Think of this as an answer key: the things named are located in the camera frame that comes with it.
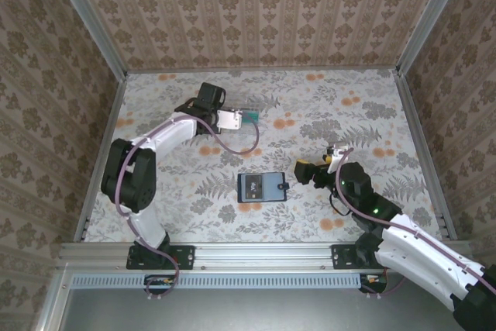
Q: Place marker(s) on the aluminium frame beam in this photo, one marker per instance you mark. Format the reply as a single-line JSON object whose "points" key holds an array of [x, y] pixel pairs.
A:
{"points": [[54, 300]]}

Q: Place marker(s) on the grey metal sheet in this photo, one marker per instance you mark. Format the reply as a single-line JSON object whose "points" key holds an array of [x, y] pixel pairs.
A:
{"points": [[263, 311]]}

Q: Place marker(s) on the clear acrylic card box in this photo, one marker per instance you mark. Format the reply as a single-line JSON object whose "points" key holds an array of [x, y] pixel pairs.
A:
{"points": [[244, 135]]}

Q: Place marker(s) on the aluminium frame post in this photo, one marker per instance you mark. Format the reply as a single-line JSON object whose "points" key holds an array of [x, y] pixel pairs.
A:
{"points": [[91, 21], [430, 17]]}

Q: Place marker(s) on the aluminium table side rail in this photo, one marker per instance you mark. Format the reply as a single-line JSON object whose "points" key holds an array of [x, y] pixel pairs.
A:
{"points": [[101, 152], [417, 133]]}

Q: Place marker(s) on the navy blue card holder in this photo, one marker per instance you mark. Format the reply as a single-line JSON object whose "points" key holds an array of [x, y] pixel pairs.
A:
{"points": [[273, 187]]}

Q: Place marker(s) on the wide aluminium mounting rail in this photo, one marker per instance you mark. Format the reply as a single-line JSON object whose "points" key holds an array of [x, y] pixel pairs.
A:
{"points": [[263, 255]]}

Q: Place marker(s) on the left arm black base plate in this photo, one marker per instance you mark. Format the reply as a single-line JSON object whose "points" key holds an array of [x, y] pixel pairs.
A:
{"points": [[186, 257]]}

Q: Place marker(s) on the green VIP card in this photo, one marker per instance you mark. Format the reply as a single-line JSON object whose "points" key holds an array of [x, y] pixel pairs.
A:
{"points": [[252, 115]]}

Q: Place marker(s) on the floral patterned table cover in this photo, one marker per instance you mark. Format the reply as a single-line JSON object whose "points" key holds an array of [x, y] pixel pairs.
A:
{"points": [[271, 222]]}

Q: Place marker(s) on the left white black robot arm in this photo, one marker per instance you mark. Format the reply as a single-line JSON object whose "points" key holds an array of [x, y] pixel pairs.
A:
{"points": [[128, 176]]}

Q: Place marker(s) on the black VIP card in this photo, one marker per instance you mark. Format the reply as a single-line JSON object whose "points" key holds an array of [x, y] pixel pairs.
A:
{"points": [[252, 187]]}

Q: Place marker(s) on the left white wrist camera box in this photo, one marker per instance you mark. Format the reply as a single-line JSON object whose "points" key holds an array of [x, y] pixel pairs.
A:
{"points": [[228, 119]]}

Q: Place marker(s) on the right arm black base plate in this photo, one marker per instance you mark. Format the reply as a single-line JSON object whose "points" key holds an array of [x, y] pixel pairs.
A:
{"points": [[341, 256]]}

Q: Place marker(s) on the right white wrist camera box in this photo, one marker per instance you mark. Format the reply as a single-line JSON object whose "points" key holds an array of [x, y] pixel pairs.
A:
{"points": [[339, 149]]}

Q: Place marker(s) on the thin aluminium table rail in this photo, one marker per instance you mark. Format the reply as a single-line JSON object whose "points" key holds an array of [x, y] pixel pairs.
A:
{"points": [[263, 69]]}

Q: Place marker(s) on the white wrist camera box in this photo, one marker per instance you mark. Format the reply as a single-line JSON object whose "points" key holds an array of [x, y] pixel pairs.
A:
{"points": [[228, 119], [339, 149]]}

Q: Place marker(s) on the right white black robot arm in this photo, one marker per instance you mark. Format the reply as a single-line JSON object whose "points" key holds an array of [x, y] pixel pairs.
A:
{"points": [[418, 261]]}

